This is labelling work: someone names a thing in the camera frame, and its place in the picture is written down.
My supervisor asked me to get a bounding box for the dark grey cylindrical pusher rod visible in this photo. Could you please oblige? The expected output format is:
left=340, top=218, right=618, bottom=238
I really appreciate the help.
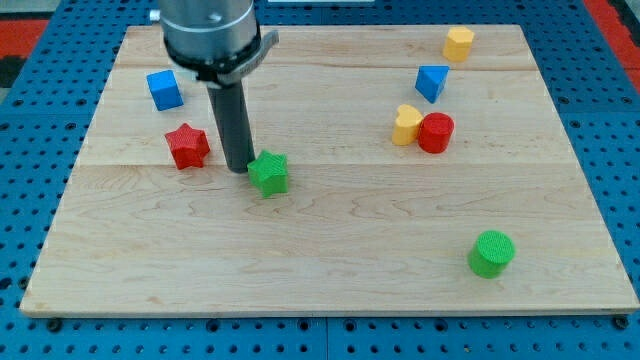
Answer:
left=207, top=82, right=255, bottom=174

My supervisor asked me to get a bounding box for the green star block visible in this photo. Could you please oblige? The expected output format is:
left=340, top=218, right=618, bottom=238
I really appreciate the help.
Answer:
left=247, top=150, right=289, bottom=198

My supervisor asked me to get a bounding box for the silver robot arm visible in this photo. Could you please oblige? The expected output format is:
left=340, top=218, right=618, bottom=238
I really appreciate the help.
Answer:
left=158, top=0, right=279, bottom=173

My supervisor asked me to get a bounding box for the red star block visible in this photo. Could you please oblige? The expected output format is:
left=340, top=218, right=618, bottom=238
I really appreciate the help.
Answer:
left=164, top=123, right=210, bottom=170

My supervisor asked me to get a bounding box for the blue cube block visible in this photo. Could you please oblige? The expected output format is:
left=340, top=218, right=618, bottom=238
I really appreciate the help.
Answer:
left=146, top=70, right=184, bottom=111

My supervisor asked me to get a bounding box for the yellow heart block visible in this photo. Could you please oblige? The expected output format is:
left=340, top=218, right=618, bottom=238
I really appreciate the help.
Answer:
left=391, top=104, right=423, bottom=146

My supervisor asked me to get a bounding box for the blue triangle block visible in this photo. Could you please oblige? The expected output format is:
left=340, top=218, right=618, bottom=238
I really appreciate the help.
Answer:
left=414, top=65, right=450, bottom=104

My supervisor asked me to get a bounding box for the red cylinder block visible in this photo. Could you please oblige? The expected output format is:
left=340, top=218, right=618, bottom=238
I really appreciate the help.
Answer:
left=418, top=112, right=455, bottom=154

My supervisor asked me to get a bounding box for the light wooden board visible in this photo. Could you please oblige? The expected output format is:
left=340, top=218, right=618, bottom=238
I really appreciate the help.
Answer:
left=21, top=25, right=639, bottom=318

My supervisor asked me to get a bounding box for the yellow hexagon block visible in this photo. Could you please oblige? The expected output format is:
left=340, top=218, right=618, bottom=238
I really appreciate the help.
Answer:
left=442, top=26, right=475, bottom=62

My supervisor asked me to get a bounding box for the green cylinder block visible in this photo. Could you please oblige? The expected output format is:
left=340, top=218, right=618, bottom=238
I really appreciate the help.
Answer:
left=467, top=230, right=516, bottom=279

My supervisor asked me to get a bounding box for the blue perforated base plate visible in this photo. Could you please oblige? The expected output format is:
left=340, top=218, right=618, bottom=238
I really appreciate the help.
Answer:
left=1, top=0, right=639, bottom=359

